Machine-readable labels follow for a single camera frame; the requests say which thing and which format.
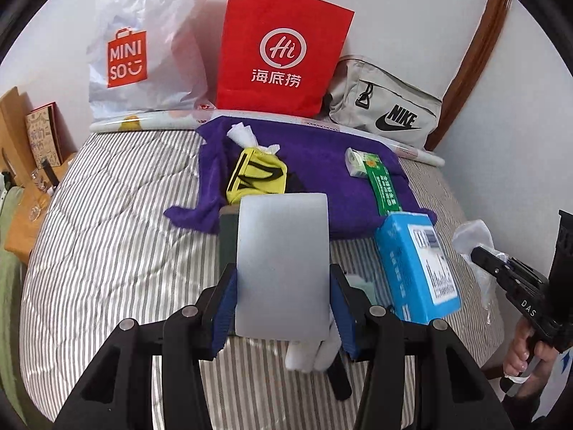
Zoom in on clear plastic bag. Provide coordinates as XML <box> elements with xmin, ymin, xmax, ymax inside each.
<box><xmin>452</xmin><ymin>219</ymin><xmax>509</xmax><ymax>325</ymax></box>

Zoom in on white gloves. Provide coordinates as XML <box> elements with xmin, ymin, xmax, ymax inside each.
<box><xmin>285</xmin><ymin>315</ymin><xmax>342</xmax><ymax>374</ymax></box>

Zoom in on white sponge block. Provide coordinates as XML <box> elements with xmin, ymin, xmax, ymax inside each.
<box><xmin>235</xmin><ymin>193</ymin><xmax>330</xmax><ymax>342</ymax></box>

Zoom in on green fruit snack packet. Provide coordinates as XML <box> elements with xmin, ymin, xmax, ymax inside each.
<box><xmin>362</xmin><ymin>153</ymin><xmax>402</xmax><ymax>216</ymax></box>

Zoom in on yellow black pouch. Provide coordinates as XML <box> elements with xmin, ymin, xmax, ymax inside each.
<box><xmin>226</xmin><ymin>148</ymin><xmax>288</xmax><ymax>205</ymax></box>

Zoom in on person's right hand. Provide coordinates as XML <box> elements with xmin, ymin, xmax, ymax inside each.
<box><xmin>503</xmin><ymin>317</ymin><xmax>559</xmax><ymax>397</ymax></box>

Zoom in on blue tissue pack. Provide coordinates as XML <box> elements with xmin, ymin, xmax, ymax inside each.
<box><xmin>374</xmin><ymin>212</ymin><xmax>461</xmax><ymax>324</ymax></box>

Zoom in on dark green tea box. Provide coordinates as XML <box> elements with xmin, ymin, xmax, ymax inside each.
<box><xmin>218</xmin><ymin>205</ymin><xmax>240</xmax><ymax>277</ymax></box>

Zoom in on striped bed quilt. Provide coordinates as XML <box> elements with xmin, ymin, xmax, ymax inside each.
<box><xmin>18</xmin><ymin>129</ymin><xmax>506</xmax><ymax>430</ymax></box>

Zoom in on small green white packet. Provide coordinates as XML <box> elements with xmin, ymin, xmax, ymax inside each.
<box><xmin>345</xmin><ymin>148</ymin><xmax>368</xmax><ymax>179</ymax></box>

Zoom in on purple towel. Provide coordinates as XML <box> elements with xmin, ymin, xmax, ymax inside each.
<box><xmin>164</xmin><ymin>116</ymin><xmax>437</xmax><ymax>240</ymax></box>

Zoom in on white tissue wad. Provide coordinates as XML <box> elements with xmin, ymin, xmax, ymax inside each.
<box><xmin>226</xmin><ymin>122</ymin><xmax>281</xmax><ymax>156</ymax></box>

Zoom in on clear drinking glass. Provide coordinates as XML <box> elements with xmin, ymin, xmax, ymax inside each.
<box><xmin>28</xmin><ymin>199</ymin><xmax>48</xmax><ymax>221</ymax></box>

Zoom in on black cylinder bottle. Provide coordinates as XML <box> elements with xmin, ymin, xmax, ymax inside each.
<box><xmin>41</xmin><ymin>158</ymin><xmax>59</xmax><ymax>189</ymax></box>

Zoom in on beige Nike bag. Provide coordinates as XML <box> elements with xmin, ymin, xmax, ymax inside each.
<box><xmin>324</xmin><ymin>56</ymin><xmax>442</xmax><ymax>149</ymax></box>

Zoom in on wooden bedside table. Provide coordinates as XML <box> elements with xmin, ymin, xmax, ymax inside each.
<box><xmin>3</xmin><ymin>151</ymin><xmax>78</xmax><ymax>265</ymax></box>

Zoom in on wooden headboard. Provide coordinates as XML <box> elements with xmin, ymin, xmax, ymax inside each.
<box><xmin>0</xmin><ymin>87</ymin><xmax>36</xmax><ymax>187</ymax></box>

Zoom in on patterned book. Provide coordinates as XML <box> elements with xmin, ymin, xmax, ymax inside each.
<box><xmin>25</xmin><ymin>102</ymin><xmax>63</xmax><ymax>167</ymax></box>

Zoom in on red Haidilao paper bag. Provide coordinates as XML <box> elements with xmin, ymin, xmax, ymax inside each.
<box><xmin>216</xmin><ymin>0</ymin><xmax>353</xmax><ymax>118</ymax></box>

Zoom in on white Miniso plastic bag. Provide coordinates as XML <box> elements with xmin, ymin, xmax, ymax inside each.
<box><xmin>86</xmin><ymin>0</ymin><xmax>208</xmax><ymax>121</ymax></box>

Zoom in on black strap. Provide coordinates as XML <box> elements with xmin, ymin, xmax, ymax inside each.
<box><xmin>325</xmin><ymin>350</ymin><xmax>354</xmax><ymax>402</ymax></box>

